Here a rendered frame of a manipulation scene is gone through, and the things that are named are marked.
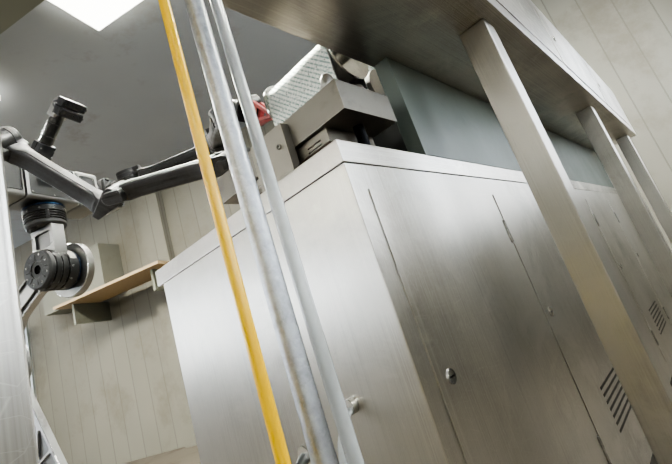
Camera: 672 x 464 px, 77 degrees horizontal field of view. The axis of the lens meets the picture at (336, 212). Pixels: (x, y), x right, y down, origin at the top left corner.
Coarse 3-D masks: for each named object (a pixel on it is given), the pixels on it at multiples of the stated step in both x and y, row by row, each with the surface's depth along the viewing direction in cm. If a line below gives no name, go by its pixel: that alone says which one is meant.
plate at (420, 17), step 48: (240, 0) 65; (288, 0) 68; (336, 0) 72; (384, 0) 75; (432, 0) 79; (480, 0) 84; (528, 0) 133; (336, 48) 84; (384, 48) 89; (432, 48) 95; (528, 48) 108; (480, 96) 127; (528, 96) 139; (576, 96) 153
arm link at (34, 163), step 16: (16, 144) 129; (16, 160) 128; (32, 160) 128; (48, 160) 132; (48, 176) 130; (64, 176) 130; (64, 192) 132; (80, 192) 131; (96, 192) 133; (96, 208) 131; (112, 208) 130
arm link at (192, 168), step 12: (216, 156) 119; (168, 168) 126; (180, 168) 123; (192, 168) 122; (132, 180) 128; (144, 180) 126; (156, 180) 126; (168, 180) 125; (180, 180) 125; (192, 180) 124; (108, 192) 126; (120, 192) 126; (132, 192) 128; (144, 192) 128; (108, 204) 128
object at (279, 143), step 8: (280, 128) 80; (288, 128) 81; (264, 136) 83; (272, 136) 81; (280, 136) 80; (288, 136) 80; (272, 144) 81; (280, 144) 80; (288, 144) 79; (272, 152) 81; (280, 152) 80; (288, 152) 78; (256, 160) 84; (272, 160) 81; (280, 160) 80; (288, 160) 78; (296, 160) 79; (256, 168) 84; (280, 168) 80; (288, 168) 78; (280, 176) 80
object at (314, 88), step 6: (330, 72) 100; (318, 78) 103; (336, 78) 99; (312, 84) 104; (318, 84) 103; (306, 90) 105; (312, 90) 104; (318, 90) 103; (300, 96) 107; (306, 96) 105; (312, 96) 104; (294, 102) 108; (300, 102) 107; (288, 108) 110; (294, 108) 108; (282, 114) 112; (288, 114) 110; (276, 120) 113; (282, 120) 112
